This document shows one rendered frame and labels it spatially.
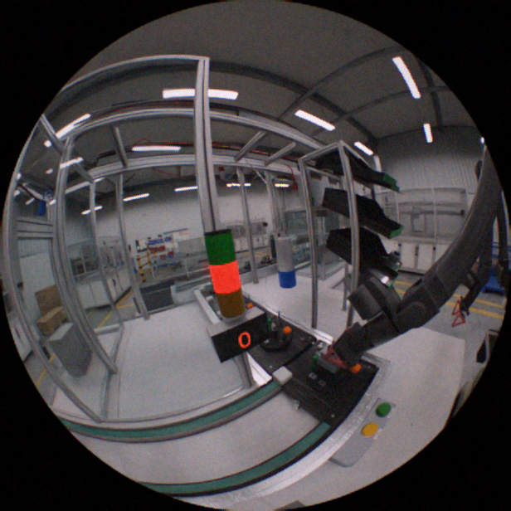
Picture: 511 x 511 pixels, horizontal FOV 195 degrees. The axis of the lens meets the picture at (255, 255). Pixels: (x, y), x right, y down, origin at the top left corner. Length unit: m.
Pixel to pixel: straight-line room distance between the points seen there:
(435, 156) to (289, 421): 9.31
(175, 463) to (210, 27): 4.80
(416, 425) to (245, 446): 0.52
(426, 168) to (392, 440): 8.94
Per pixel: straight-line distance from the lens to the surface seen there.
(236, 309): 0.27
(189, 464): 0.55
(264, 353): 0.59
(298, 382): 0.51
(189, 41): 4.45
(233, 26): 4.34
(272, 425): 0.52
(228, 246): 0.24
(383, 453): 0.62
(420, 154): 9.25
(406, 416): 0.67
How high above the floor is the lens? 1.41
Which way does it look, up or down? 11 degrees down
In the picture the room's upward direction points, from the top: 8 degrees counter-clockwise
